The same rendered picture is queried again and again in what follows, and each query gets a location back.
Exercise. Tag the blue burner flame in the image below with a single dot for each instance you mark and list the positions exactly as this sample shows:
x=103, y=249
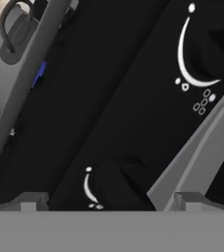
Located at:
x=39, y=74

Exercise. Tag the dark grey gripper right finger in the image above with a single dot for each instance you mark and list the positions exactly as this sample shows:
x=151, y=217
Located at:
x=196, y=201

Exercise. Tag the black stove with grey frame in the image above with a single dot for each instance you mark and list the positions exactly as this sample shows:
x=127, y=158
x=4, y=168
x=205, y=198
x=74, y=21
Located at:
x=100, y=98

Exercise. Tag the black stove knob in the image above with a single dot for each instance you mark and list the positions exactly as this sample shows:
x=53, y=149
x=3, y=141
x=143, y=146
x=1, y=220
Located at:
x=212, y=52
x=123, y=187

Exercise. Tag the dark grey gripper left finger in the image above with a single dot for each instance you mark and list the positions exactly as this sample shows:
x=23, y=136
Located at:
x=32, y=200

